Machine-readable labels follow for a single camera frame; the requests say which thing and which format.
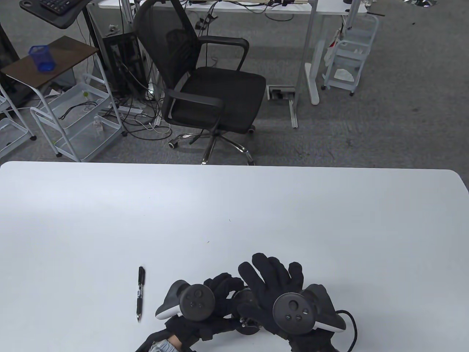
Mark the black computer tower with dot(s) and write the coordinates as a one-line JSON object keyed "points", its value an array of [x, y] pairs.
{"points": [[124, 55]]}

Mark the clear spray bottle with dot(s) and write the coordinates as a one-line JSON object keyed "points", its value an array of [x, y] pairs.
{"points": [[98, 126]]}

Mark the grey right hand controller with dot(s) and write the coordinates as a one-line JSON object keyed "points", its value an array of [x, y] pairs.
{"points": [[295, 311]]}

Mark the black mesh pen holder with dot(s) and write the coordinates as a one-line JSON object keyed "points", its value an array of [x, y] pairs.
{"points": [[247, 330]]}

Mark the white power strip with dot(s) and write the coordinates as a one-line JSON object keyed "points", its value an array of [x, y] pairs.
{"points": [[130, 109]]}

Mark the person's right hand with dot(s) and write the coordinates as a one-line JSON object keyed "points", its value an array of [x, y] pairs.
{"points": [[271, 282]]}

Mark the white plastic bag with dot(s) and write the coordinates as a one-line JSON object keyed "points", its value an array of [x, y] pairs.
{"points": [[333, 51]]}

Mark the person's left hand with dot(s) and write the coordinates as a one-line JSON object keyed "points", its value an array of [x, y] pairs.
{"points": [[223, 289]]}

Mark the grey left hand controller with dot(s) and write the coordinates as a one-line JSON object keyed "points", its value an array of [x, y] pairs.
{"points": [[198, 302]]}

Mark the grey hand controller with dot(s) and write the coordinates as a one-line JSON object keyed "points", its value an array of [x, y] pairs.
{"points": [[295, 311], [198, 302]]}

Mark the white plastic rolling cart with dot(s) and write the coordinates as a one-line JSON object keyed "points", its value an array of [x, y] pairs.
{"points": [[361, 40]]}

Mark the black click pen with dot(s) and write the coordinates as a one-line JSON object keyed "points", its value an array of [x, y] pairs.
{"points": [[141, 289]]}

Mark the black keyboard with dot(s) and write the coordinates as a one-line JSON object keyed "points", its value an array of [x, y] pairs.
{"points": [[58, 4]]}

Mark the black keyboard tray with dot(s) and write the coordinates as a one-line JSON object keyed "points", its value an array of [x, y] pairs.
{"points": [[62, 20]]}

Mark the black mesh office chair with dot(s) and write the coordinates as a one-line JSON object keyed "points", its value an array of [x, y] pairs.
{"points": [[216, 95]]}

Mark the person's left forearm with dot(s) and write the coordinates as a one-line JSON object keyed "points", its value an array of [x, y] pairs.
{"points": [[165, 346]]}

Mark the brown side table white frame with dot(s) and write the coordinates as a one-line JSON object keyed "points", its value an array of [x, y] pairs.
{"points": [[55, 58]]}

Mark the white crumpled cloth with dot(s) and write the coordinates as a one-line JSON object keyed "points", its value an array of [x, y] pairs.
{"points": [[344, 75]]}

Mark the chrome chair base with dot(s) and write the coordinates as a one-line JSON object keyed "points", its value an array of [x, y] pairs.
{"points": [[421, 3]]}

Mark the blue mesh pen cup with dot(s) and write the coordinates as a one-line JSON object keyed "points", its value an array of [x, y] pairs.
{"points": [[44, 60]]}

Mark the grey floor socket box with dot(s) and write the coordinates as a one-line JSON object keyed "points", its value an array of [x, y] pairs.
{"points": [[280, 93]]}

